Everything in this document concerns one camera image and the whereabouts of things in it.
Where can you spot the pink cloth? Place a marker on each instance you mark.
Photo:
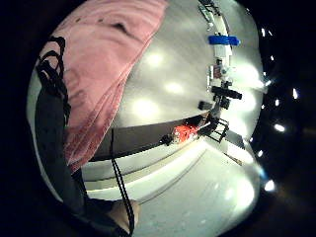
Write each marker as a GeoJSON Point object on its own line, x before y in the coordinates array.
{"type": "Point", "coordinates": [105, 56]}

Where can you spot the small black knob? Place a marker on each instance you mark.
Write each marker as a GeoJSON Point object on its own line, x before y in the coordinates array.
{"type": "Point", "coordinates": [167, 139]}

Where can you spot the red object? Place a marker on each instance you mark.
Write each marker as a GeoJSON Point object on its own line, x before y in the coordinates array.
{"type": "Point", "coordinates": [185, 133]}

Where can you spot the small black box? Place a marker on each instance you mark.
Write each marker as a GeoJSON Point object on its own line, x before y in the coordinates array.
{"type": "Point", "coordinates": [205, 105]}

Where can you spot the black metal frame stand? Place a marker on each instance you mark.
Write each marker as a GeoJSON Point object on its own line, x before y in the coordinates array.
{"type": "Point", "coordinates": [218, 129]}

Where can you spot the black camera on mount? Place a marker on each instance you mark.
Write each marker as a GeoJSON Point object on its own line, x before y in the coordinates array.
{"type": "Point", "coordinates": [227, 93]}

